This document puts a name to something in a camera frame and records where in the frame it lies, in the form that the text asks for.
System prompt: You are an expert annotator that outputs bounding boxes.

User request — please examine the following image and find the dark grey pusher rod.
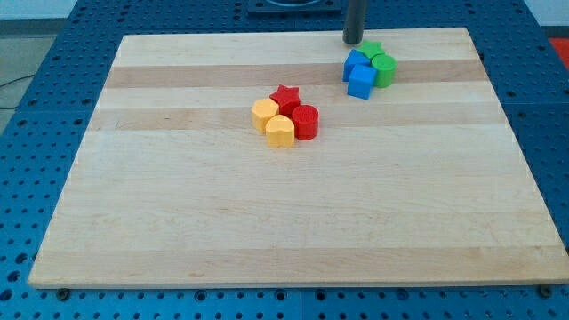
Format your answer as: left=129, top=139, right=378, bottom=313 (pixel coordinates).
left=342, top=0, right=368, bottom=45

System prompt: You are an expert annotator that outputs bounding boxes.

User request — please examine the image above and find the yellow heart block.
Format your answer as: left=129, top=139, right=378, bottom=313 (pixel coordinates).
left=265, top=115, right=295, bottom=148

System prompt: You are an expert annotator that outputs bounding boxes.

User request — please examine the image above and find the yellow hexagon block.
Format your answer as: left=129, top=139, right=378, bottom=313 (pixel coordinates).
left=251, top=98, right=279, bottom=133

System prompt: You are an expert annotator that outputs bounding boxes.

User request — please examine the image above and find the wooden board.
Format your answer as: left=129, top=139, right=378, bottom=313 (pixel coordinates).
left=28, top=28, right=568, bottom=289

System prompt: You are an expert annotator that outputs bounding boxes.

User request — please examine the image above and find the green star block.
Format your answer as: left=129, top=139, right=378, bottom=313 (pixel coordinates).
left=357, top=40, right=385, bottom=60

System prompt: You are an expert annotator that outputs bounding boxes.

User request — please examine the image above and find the blue block behind cube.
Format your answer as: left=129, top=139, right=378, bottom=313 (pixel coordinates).
left=342, top=50, right=371, bottom=82

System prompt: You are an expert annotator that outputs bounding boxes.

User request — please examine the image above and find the red cylinder block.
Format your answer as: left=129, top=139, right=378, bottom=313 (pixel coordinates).
left=292, top=105, right=319, bottom=140

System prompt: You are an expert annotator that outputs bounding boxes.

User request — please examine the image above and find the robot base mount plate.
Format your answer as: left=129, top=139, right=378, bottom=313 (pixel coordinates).
left=247, top=0, right=342, bottom=16

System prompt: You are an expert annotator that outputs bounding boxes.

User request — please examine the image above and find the black cable on floor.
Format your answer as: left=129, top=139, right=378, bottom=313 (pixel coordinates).
left=0, top=74, right=36, bottom=111

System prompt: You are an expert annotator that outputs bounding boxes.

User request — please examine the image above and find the green cylinder block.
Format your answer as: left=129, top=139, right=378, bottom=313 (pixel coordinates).
left=372, top=54, right=397, bottom=88

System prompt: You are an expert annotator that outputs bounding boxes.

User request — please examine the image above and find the red star block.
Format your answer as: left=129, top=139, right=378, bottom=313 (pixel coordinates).
left=269, top=84, right=301, bottom=116

